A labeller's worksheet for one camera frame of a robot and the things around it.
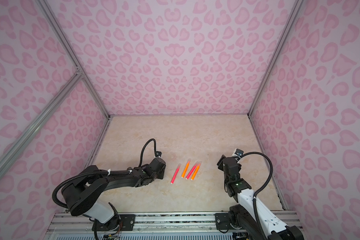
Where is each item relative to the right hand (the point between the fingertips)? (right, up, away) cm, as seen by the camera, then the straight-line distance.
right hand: (226, 156), depth 85 cm
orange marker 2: (-17, -10, +5) cm, 21 cm away
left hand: (-37, -7, +7) cm, 39 cm away
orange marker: (-23, -8, +6) cm, 25 cm away
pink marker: (-29, -11, +4) cm, 31 cm away
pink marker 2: (-21, -12, +3) cm, 25 cm away
